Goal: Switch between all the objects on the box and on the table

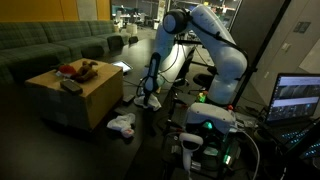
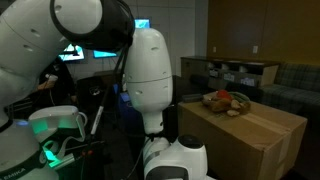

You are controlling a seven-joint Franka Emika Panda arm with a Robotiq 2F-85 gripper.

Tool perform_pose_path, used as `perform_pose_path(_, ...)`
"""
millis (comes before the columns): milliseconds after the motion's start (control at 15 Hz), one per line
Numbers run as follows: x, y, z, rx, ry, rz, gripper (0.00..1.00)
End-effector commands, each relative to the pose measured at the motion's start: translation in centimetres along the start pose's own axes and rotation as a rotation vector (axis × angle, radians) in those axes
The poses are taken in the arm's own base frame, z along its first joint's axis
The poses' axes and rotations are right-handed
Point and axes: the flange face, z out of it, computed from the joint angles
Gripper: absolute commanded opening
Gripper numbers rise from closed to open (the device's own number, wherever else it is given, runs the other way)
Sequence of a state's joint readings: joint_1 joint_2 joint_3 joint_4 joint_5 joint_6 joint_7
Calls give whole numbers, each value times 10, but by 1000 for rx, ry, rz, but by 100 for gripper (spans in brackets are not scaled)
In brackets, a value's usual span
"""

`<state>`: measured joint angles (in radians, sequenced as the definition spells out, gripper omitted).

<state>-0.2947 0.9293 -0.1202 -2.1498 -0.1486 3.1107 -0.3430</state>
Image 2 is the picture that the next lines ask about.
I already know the black stereo camera on stand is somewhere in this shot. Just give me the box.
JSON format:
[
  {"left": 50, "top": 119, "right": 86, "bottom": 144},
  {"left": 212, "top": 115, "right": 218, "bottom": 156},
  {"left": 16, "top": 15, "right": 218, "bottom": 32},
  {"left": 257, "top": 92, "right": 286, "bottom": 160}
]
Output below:
[{"left": 63, "top": 49, "right": 81, "bottom": 57}]

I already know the dark grey flat block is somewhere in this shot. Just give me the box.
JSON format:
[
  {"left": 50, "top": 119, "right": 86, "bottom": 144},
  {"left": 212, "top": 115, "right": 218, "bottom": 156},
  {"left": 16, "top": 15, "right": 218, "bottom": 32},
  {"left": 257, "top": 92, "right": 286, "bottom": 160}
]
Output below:
[{"left": 181, "top": 93, "right": 204, "bottom": 103}]

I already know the white VR headset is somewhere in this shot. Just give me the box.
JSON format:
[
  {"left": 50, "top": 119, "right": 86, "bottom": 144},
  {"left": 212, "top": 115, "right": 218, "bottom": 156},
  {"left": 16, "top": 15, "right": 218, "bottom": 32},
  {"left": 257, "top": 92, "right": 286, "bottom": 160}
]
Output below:
[{"left": 28, "top": 105, "right": 89, "bottom": 165}]

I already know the monitor with blue screen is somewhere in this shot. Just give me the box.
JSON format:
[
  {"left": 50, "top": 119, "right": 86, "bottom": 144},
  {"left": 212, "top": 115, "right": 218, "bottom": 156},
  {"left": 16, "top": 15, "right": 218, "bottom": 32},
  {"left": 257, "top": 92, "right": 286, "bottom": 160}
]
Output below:
[
  {"left": 92, "top": 18, "right": 152, "bottom": 59},
  {"left": 59, "top": 44, "right": 86, "bottom": 63}
]

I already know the brown plush animal toy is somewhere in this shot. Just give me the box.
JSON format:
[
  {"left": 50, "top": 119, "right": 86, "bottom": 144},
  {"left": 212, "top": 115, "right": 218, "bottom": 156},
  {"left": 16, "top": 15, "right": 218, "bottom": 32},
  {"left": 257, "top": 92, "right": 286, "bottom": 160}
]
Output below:
[{"left": 201, "top": 96, "right": 252, "bottom": 118}]

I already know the white VR controller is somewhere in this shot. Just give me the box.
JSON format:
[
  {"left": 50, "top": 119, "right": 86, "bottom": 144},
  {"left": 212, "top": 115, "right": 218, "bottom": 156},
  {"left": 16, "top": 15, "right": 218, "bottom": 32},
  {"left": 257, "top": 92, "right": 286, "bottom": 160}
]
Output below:
[{"left": 45, "top": 73, "right": 59, "bottom": 83}]

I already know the black bag white logo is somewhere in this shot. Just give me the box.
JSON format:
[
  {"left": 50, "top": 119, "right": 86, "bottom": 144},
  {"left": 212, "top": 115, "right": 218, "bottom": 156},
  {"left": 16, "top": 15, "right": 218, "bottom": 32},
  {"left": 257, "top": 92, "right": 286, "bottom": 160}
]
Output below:
[{"left": 77, "top": 76, "right": 116, "bottom": 114}]

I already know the low wooden shelf cabinet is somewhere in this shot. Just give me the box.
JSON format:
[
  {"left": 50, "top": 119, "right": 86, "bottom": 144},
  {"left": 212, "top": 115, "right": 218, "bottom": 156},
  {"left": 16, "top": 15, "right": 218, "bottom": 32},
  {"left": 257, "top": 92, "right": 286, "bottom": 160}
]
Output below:
[{"left": 180, "top": 55, "right": 280, "bottom": 89}]

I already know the operator hand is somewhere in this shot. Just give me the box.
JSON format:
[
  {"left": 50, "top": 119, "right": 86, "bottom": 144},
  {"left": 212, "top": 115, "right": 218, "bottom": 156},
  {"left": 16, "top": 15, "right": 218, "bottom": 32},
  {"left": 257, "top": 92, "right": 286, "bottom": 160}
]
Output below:
[{"left": 42, "top": 79, "right": 57, "bottom": 90}]

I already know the large cardboard box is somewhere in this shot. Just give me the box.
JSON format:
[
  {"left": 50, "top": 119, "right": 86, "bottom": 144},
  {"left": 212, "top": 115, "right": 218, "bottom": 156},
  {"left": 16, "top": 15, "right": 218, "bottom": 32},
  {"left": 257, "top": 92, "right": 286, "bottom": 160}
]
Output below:
[{"left": 177, "top": 92, "right": 308, "bottom": 180}]

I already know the green plaid couch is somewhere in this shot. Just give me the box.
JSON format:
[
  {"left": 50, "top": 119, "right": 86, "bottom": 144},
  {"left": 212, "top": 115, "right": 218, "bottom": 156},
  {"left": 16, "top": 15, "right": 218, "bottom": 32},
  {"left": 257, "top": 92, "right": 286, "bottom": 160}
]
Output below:
[{"left": 258, "top": 63, "right": 320, "bottom": 121}]

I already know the tool with orange band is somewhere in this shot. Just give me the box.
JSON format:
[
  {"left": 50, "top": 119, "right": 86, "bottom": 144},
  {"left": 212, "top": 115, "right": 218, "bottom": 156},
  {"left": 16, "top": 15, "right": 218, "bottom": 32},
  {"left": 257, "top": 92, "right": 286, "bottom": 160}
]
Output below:
[{"left": 53, "top": 149, "right": 103, "bottom": 171}]

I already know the person forearm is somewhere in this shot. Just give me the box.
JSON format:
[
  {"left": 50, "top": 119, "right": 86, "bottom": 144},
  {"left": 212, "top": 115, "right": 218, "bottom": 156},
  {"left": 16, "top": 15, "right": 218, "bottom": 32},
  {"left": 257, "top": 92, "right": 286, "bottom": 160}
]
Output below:
[{"left": 35, "top": 81, "right": 51, "bottom": 92}]

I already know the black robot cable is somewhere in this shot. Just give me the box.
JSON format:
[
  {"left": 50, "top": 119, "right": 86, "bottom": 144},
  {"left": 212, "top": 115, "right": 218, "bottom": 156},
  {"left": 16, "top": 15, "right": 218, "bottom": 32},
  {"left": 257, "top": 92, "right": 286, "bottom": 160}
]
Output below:
[{"left": 87, "top": 43, "right": 134, "bottom": 148}]

